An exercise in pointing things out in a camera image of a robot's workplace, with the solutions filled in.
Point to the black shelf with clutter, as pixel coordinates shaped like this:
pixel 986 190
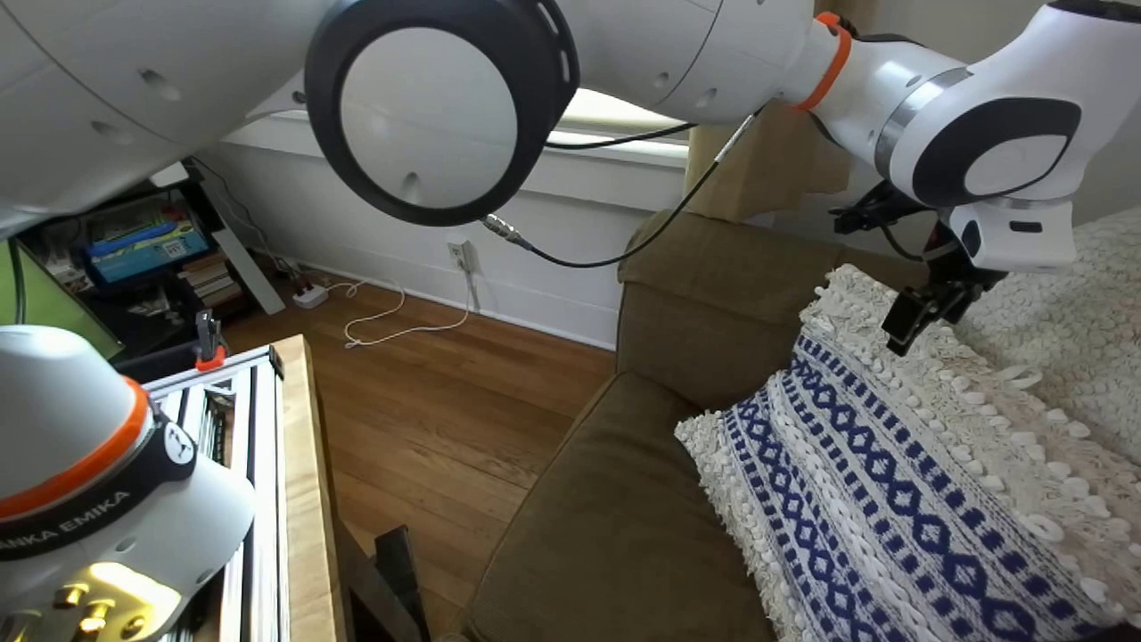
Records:
pixel 143 324

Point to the white board leaning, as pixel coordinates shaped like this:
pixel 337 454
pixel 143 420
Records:
pixel 251 273

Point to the blue and white woven pillow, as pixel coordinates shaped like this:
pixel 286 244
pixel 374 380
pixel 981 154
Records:
pixel 917 495

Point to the white power strip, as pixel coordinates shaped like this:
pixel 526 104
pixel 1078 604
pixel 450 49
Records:
pixel 313 297

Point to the red black clamp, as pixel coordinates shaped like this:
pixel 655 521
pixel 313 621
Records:
pixel 208 343

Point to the beige right curtain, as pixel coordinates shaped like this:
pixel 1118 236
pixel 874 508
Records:
pixel 768 170

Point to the blue screen device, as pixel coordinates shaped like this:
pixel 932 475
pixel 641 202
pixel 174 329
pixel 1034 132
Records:
pixel 143 250

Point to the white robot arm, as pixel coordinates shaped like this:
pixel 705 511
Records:
pixel 441 108

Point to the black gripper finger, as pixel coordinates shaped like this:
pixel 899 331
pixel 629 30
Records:
pixel 952 306
pixel 907 318

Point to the white wall plug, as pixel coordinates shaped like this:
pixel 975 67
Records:
pixel 465 254

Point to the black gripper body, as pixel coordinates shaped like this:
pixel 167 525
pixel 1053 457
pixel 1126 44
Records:
pixel 949 269

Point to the aluminium frame wooden table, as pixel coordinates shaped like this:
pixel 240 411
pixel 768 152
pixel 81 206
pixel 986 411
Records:
pixel 284 581

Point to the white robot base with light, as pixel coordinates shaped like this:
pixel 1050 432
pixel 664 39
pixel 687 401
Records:
pixel 113 513

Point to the olive green sofa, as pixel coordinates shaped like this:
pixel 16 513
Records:
pixel 616 539

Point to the white fuzzy blanket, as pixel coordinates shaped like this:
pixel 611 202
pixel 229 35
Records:
pixel 1078 329

